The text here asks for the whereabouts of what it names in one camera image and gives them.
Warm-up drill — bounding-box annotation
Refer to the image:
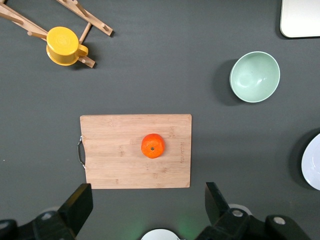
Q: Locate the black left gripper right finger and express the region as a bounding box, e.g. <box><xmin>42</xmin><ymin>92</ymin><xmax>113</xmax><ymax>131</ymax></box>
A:
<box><xmin>194</xmin><ymin>181</ymin><xmax>251</xmax><ymax>240</ymax></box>

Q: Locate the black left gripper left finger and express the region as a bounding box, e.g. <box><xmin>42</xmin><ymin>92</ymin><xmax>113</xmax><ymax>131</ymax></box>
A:
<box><xmin>32</xmin><ymin>183</ymin><xmax>94</xmax><ymax>240</ymax></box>

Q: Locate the orange fruit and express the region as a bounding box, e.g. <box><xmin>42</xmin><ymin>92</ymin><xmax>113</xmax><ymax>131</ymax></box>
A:
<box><xmin>140</xmin><ymin>133</ymin><xmax>166</xmax><ymax>160</ymax></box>

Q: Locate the white round plate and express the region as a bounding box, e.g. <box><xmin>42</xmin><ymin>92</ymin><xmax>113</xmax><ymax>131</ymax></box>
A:
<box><xmin>300</xmin><ymin>132</ymin><xmax>320</xmax><ymax>191</ymax></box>

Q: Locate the wooden cutting board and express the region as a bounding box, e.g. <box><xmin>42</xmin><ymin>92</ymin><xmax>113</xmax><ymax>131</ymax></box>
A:
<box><xmin>76</xmin><ymin>113</ymin><xmax>193</xmax><ymax>190</ymax></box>

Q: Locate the light green bowl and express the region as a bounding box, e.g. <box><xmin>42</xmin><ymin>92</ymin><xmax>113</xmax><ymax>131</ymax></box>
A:
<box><xmin>229</xmin><ymin>51</ymin><xmax>281</xmax><ymax>104</ymax></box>

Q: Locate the yellow cup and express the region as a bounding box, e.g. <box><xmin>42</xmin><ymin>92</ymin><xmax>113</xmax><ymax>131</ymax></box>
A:
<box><xmin>45</xmin><ymin>26</ymin><xmax>89</xmax><ymax>67</ymax></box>

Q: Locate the wooden peg drying rack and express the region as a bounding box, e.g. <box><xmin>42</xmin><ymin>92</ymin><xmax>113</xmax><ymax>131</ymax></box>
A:
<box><xmin>0</xmin><ymin>0</ymin><xmax>114</xmax><ymax>68</ymax></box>

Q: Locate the cream tray with bear print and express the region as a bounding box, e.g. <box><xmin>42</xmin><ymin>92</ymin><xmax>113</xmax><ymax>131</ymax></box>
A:
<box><xmin>279</xmin><ymin>0</ymin><xmax>320</xmax><ymax>39</ymax></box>

